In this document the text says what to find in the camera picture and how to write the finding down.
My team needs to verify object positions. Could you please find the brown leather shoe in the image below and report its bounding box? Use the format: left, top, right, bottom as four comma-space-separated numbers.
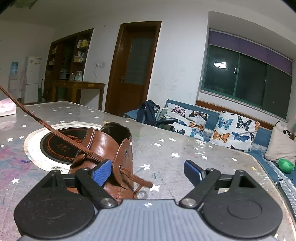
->
81, 123, 137, 203

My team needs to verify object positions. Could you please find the brown shoelace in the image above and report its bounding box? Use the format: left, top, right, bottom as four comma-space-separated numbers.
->
1, 87, 153, 190

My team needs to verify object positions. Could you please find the butterfly pillow right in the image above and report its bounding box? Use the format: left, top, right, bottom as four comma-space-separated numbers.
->
209, 111, 260, 152

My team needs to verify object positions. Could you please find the butterfly pillow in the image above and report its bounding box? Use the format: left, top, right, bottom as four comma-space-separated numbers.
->
165, 103, 209, 141
209, 111, 260, 152

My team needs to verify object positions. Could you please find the blue sofa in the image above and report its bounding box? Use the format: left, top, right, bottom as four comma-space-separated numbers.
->
123, 99, 296, 209

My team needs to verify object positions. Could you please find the butterfly pillow left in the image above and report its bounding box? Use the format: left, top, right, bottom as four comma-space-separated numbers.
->
165, 103, 209, 141

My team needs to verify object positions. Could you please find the green ball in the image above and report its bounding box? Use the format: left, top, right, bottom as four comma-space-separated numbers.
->
278, 158, 295, 174

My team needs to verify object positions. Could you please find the beige cushion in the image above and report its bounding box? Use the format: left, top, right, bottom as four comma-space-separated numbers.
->
264, 121, 295, 165

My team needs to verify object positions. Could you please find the dark blue bag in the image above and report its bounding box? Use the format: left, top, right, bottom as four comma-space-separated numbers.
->
136, 100, 160, 126

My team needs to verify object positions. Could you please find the white refrigerator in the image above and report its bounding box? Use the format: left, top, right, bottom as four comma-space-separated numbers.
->
22, 57, 41, 104

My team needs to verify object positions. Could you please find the green framed window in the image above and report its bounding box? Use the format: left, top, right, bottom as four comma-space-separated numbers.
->
202, 45, 292, 118

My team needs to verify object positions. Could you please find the pink white paper pack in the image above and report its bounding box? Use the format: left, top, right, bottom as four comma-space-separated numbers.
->
0, 98, 16, 117

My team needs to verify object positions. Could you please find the water dispenser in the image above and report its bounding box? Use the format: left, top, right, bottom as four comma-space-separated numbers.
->
8, 62, 20, 98

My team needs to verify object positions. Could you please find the brown wooden door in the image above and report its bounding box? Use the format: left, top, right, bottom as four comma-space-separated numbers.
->
105, 21, 162, 116

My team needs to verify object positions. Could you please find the dark wooden shelf cabinet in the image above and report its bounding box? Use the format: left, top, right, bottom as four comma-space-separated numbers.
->
43, 29, 93, 101

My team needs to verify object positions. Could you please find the purple roller blind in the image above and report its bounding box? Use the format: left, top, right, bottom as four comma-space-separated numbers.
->
208, 30, 292, 76

